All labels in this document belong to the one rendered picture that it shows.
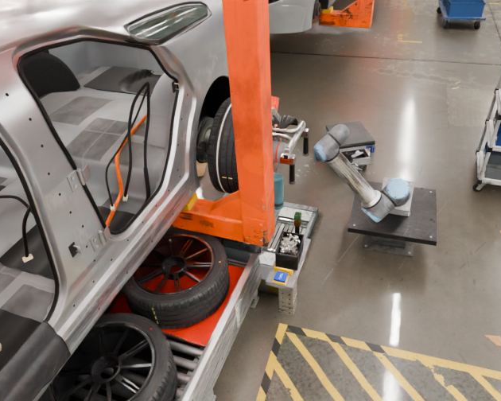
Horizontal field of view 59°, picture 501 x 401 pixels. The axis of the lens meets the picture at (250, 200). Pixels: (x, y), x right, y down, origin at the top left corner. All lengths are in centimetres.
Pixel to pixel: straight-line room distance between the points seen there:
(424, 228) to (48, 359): 248
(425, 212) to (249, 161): 158
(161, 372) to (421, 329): 166
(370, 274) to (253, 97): 172
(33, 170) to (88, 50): 294
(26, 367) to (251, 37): 164
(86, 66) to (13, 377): 325
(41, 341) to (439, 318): 236
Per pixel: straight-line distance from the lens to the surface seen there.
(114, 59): 459
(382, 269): 344
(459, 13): 814
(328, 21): 647
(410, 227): 336
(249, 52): 213
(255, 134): 231
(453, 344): 316
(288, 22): 538
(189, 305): 262
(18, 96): 182
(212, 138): 283
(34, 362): 207
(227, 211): 273
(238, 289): 275
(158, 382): 234
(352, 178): 299
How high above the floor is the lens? 248
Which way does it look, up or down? 39 degrees down
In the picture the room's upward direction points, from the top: 4 degrees counter-clockwise
